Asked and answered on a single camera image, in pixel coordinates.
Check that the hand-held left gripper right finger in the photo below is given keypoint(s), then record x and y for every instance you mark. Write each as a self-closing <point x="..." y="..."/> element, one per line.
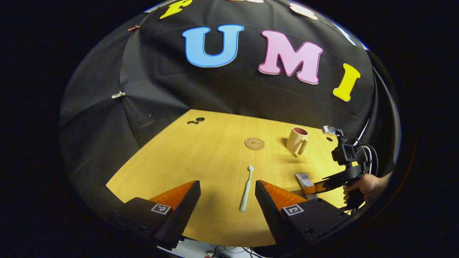
<point x="269" y="215"/>

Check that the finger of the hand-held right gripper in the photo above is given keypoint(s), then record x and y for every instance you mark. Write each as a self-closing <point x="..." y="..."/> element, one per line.
<point x="333" y="182"/>

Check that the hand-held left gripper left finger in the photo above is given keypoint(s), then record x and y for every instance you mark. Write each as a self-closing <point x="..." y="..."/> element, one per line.
<point x="184" y="215"/>

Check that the white toothpaste tube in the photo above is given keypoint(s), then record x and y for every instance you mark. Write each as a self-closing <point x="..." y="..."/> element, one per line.
<point x="304" y="179"/>

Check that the pale green toothbrush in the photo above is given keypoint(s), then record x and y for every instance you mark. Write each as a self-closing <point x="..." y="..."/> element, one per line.
<point x="246" y="190"/>

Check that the beige cup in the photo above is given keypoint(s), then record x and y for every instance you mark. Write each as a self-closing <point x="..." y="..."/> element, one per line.
<point x="294" y="139"/>

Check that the round brown coaster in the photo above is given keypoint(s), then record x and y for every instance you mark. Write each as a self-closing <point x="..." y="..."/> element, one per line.
<point x="254" y="143"/>

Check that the wooden desktop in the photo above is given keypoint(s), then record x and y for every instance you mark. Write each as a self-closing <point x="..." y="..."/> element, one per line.
<point x="215" y="161"/>

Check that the black backdrop cloth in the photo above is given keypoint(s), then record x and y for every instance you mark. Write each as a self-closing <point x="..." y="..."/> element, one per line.
<point x="215" y="89"/>

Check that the small silver clip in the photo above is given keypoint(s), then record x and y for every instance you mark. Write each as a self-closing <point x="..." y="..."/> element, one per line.
<point x="118" y="95"/>

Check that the small red clip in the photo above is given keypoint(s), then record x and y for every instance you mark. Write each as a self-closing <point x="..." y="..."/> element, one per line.
<point x="133" y="27"/>

